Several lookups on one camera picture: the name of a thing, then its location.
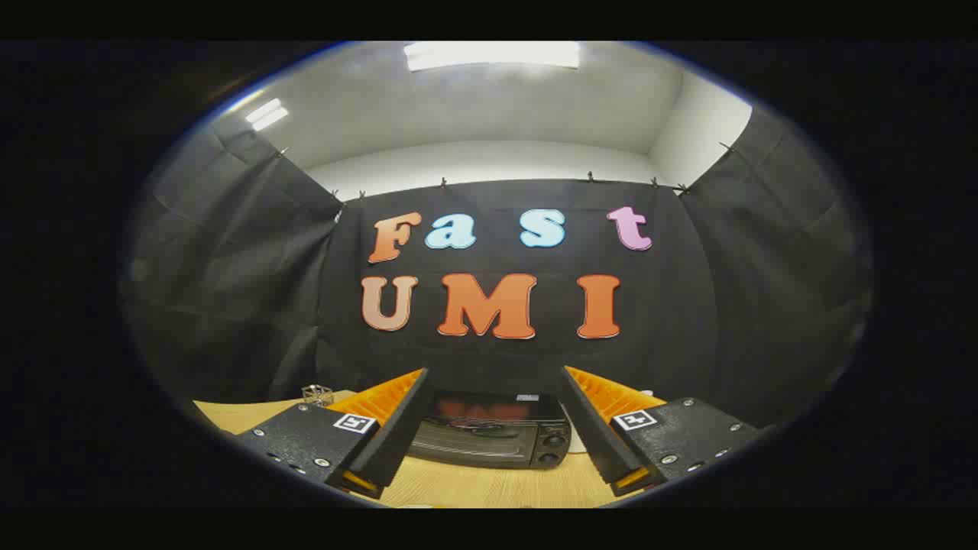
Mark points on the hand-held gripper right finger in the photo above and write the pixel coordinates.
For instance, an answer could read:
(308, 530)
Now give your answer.
(592, 428)

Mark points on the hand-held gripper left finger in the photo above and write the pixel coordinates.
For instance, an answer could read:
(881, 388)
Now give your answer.
(397, 435)

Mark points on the black toaster oven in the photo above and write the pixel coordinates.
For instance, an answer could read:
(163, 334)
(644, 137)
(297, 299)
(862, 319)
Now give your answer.
(489, 447)

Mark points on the white bread toaster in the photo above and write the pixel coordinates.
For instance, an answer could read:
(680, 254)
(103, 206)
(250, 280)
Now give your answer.
(578, 444)

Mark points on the black backdrop cloth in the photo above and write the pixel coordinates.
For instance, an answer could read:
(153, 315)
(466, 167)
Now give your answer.
(688, 305)

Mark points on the small ceiling light panel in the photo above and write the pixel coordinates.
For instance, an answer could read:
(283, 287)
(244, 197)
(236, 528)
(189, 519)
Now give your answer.
(267, 114)

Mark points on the large ceiling light panel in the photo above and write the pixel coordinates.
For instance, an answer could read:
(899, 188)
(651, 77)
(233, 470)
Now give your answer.
(493, 55)

